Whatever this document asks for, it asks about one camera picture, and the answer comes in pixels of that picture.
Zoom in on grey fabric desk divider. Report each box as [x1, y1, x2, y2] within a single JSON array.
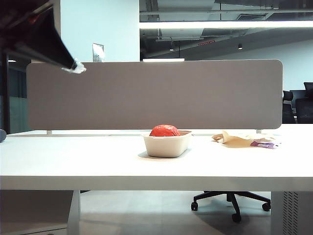
[[26, 59, 284, 131]]

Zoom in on black office chair backrest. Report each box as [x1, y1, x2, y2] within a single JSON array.
[[294, 82, 313, 124]]

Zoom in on black office chair base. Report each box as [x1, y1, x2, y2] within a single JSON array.
[[191, 191, 271, 223]]

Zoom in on black mesh office chair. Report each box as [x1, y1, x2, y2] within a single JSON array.
[[283, 90, 298, 124]]

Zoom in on white slanted table leg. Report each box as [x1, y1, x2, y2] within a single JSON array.
[[67, 190, 81, 235]]

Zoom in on white light bar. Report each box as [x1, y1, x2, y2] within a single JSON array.
[[142, 58, 185, 62]]

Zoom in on beige paper lunchbox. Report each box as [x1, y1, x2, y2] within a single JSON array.
[[141, 130, 193, 158]]

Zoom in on orange fruit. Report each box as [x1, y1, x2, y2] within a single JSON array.
[[149, 124, 181, 137]]

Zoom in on white perforated table leg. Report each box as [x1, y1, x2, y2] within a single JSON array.
[[270, 191, 313, 235]]

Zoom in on long ceiling light strip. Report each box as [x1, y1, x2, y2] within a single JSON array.
[[139, 20, 313, 30]]

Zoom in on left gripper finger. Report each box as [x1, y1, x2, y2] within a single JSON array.
[[0, 0, 53, 29], [0, 4, 87, 74]]

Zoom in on clear acrylic plaque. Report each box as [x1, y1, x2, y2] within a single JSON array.
[[92, 43, 105, 63]]

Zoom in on purple snack packet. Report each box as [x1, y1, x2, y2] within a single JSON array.
[[250, 141, 282, 149]]

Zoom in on crumpled brown paper bag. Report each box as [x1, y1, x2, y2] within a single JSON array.
[[211, 130, 278, 148]]

